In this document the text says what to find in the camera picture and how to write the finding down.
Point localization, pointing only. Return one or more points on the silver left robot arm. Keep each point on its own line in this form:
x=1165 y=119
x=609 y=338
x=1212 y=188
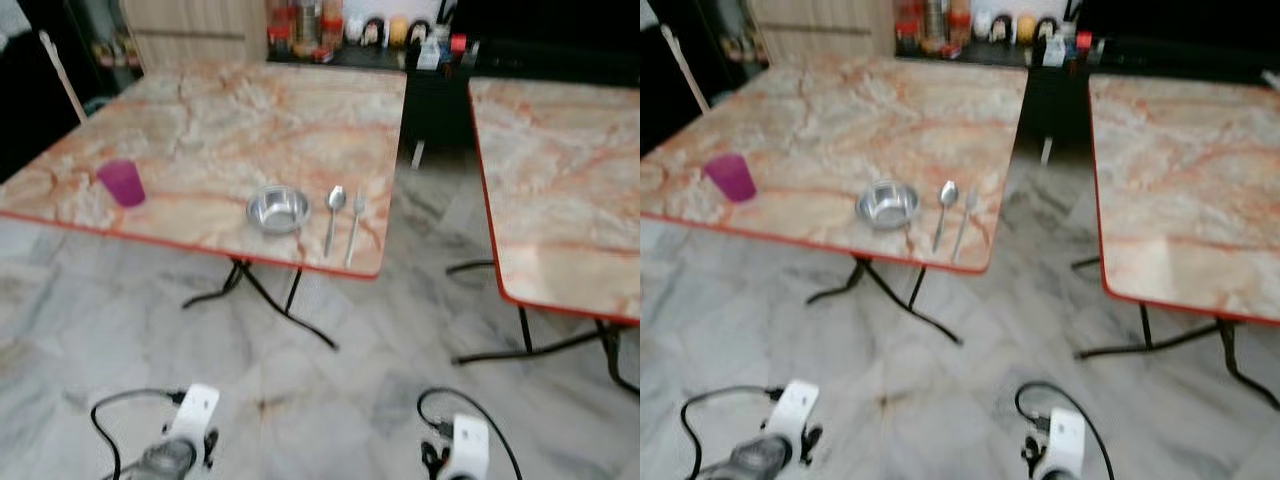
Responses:
x=750 y=462
x=165 y=460

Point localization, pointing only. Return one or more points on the steel bowl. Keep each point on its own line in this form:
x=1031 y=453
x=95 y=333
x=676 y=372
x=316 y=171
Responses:
x=888 y=205
x=278 y=210

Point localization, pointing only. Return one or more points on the steel fork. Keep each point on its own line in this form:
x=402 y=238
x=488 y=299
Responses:
x=970 y=202
x=358 y=204

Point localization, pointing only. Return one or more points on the purple plastic cup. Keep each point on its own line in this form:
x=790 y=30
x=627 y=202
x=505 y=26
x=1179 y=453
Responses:
x=122 y=185
x=732 y=180

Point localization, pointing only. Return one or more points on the steel spoon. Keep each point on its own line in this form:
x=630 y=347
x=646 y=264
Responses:
x=948 y=192
x=335 y=198

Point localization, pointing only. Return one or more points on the marble folding table red edge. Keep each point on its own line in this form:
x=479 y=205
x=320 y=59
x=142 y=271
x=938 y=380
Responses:
x=220 y=130
x=1190 y=180
x=560 y=180
x=850 y=130

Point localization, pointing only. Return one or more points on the white blue carton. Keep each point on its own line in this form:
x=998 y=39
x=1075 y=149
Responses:
x=429 y=56
x=1053 y=52

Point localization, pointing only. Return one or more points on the black kitchen counter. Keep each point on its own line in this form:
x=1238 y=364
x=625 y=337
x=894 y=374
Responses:
x=1170 y=58
x=540 y=62

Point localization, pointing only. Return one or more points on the light wooden cabinet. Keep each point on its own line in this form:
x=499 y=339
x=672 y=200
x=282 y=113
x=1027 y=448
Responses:
x=190 y=30
x=820 y=28

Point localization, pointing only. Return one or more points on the red lidded jar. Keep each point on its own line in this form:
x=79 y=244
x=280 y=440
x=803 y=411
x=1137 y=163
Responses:
x=283 y=35
x=910 y=32

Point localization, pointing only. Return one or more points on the yellow jar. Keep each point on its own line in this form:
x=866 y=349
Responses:
x=1026 y=28
x=399 y=32

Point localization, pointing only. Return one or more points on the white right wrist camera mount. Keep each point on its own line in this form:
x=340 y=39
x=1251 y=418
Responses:
x=1065 y=440
x=470 y=440

